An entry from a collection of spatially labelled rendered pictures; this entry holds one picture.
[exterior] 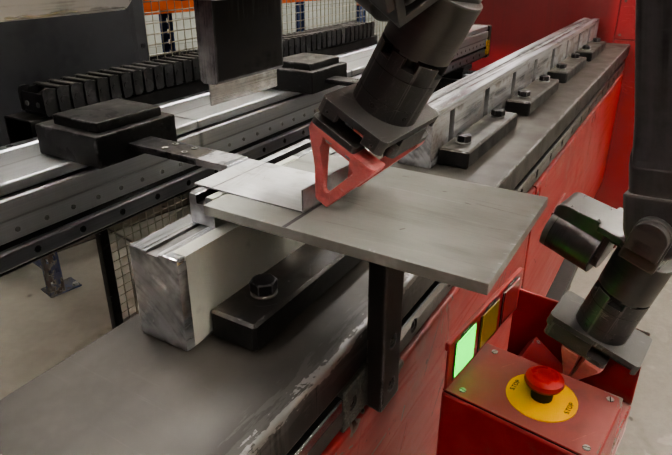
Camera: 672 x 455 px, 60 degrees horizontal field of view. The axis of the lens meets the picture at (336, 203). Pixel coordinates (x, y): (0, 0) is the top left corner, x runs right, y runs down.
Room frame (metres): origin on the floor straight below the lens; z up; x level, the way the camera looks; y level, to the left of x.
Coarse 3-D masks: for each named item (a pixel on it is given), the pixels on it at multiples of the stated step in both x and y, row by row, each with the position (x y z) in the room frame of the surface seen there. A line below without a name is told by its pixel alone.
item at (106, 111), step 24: (72, 120) 0.65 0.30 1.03; (96, 120) 0.64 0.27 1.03; (120, 120) 0.66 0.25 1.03; (144, 120) 0.68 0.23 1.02; (168, 120) 0.70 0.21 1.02; (48, 144) 0.66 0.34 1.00; (72, 144) 0.63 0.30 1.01; (96, 144) 0.61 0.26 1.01; (120, 144) 0.64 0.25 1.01; (144, 144) 0.64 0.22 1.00; (168, 144) 0.64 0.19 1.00; (216, 168) 0.58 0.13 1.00
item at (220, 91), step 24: (240, 0) 0.55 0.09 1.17; (264, 0) 0.58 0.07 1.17; (216, 24) 0.52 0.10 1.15; (240, 24) 0.55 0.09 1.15; (264, 24) 0.58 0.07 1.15; (216, 48) 0.52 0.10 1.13; (240, 48) 0.55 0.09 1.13; (264, 48) 0.58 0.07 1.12; (216, 72) 0.52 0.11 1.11; (240, 72) 0.55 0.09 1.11; (264, 72) 0.59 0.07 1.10; (216, 96) 0.53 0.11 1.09; (240, 96) 0.56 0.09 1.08
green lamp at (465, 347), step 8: (472, 328) 0.53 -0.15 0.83; (464, 336) 0.51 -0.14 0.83; (472, 336) 0.53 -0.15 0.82; (464, 344) 0.51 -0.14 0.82; (472, 344) 0.53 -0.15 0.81; (456, 352) 0.50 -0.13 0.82; (464, 352) 0.52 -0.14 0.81; (472, 352) 0.53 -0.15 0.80; (456, 360) 0.50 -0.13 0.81; (464, 360) 0.52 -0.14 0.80; (456, 368) 0.50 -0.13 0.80
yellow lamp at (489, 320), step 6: (498, 300) 0.58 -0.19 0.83; (492, 306) 0.57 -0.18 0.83; (498, 306) 0.58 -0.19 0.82; (486, 312) 0.56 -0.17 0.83; (492, 312) 0.57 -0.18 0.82; (486, 318) 0.56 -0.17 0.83; (492, 318) 0.57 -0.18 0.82; (486, 324) 0.56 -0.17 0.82; (492, 324) 0.57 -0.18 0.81; (486, 330) 0.56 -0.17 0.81; (492, 330) 0.58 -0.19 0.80; (480, 336) 0.55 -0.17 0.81; (486, 336) 0.56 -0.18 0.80; (480, 342) 0.55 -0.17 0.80
